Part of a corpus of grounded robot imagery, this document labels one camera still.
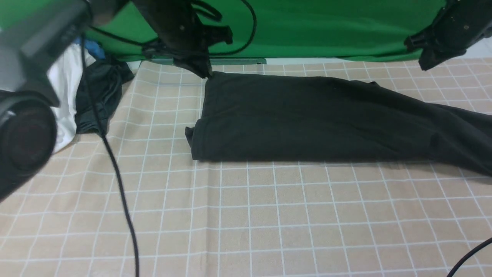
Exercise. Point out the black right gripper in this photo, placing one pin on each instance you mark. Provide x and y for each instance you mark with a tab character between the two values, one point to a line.
457	26

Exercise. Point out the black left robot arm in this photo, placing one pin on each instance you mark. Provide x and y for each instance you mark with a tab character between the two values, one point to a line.
30	47

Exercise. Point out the blue crumpled garment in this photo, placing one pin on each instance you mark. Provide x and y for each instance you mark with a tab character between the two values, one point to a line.
93	48

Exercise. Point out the dark gray long-sleeve shirt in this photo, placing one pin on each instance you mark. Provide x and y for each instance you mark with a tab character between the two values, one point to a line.
256	118

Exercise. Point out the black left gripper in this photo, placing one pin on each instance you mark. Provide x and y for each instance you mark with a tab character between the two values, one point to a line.
181	34

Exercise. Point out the green backdrop cloth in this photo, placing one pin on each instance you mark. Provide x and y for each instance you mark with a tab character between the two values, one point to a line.
359	30

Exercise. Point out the white crumpled shirt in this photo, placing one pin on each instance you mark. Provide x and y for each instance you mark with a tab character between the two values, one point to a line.
65	77

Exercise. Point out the dark gray crumpled garment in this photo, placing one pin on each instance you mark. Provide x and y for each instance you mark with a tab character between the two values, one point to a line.
97	101

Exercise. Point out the beige checkered tablecloth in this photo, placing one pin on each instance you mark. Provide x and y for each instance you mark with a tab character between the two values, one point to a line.
232	220

